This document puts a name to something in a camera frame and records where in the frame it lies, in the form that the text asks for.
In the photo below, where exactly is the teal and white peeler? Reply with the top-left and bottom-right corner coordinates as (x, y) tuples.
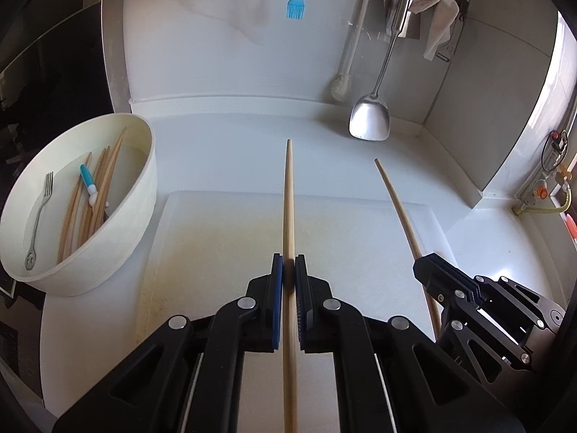
(80, 163), (99, 208)

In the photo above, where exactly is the silver metal fork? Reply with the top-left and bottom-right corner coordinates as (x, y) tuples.
(25, 171), (54, 271)

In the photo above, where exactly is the white plastic cutting board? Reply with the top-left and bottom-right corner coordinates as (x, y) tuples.
(135, 191), (457, 432)

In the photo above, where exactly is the steel spatula hanging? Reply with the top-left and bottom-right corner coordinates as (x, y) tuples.
(348, 0), (410, 142)

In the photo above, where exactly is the white round plastic basin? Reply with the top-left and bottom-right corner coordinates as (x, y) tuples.
(1, 113), (158, 296)

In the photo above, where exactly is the beige cloth on rack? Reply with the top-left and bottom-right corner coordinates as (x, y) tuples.
(409, 0), (460, 62)

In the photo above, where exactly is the blue silicone basting brush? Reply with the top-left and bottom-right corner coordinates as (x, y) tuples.
(286, 0), (306, 19)

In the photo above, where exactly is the yellow gas hose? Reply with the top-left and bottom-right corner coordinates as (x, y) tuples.
(512, 180), (573, 216)

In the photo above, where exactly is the wall socket with orange switch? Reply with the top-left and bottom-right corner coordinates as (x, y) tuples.
(519, 130), (569, 206)

